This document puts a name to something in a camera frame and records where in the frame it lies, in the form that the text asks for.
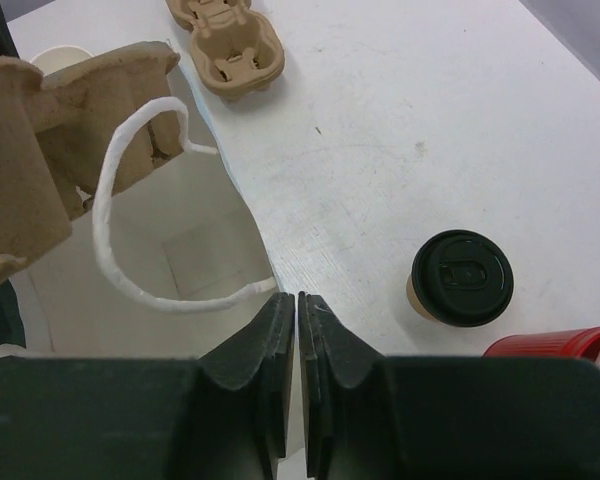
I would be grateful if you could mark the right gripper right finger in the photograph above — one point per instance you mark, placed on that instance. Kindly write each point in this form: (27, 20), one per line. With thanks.
(371, 416)

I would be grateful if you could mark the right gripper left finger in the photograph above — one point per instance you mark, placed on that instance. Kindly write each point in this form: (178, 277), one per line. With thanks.
(221, 416)

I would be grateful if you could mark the brown paper coffee cup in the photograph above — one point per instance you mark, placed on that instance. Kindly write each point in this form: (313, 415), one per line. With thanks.
(415, 301)

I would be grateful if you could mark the light blue paper bag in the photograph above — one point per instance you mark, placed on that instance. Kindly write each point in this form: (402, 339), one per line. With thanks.
(183, 233)

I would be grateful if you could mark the black plastic cup lid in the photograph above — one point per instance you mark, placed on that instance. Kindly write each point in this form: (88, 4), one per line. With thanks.
(463, 278)

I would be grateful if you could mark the red straw holder cup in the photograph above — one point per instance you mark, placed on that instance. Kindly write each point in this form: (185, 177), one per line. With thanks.
(581, 343)

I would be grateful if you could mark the brown cardboard cup carrier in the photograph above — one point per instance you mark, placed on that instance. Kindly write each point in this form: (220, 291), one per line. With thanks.
(234, 49)

